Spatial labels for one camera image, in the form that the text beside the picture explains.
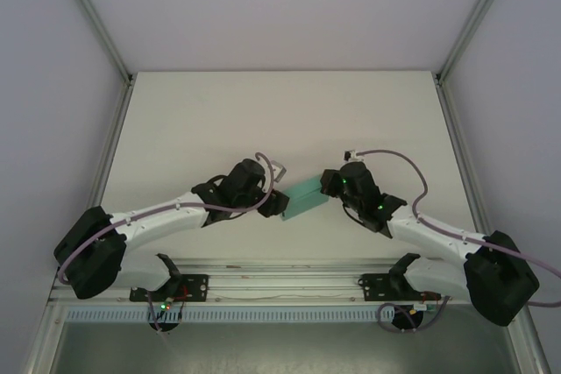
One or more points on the green paper box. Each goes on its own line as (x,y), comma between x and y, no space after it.
(304,199)

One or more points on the aluminium upright frame post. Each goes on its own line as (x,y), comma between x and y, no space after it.
(94,19)
(477,19)

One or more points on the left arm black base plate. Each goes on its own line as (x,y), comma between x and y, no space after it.
(197,286)

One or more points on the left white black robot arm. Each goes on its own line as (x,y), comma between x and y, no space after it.
(92,260)

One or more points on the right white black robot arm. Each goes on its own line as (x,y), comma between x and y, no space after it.
(499,282)

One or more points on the aluminium lower frame leg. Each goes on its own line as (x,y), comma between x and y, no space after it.
(44,339)
(530,347)

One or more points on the aluminium table side rail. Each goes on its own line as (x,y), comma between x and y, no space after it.
(109,150)
(464,164)

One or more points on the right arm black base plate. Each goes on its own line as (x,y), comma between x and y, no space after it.
(372,286)

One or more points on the small board with green light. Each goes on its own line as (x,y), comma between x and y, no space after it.
(165,304)

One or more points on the grey metal sheet panel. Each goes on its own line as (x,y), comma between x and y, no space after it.
(285,347)

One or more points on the aluminium mounting rail beam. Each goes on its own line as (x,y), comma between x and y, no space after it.
(285,282)

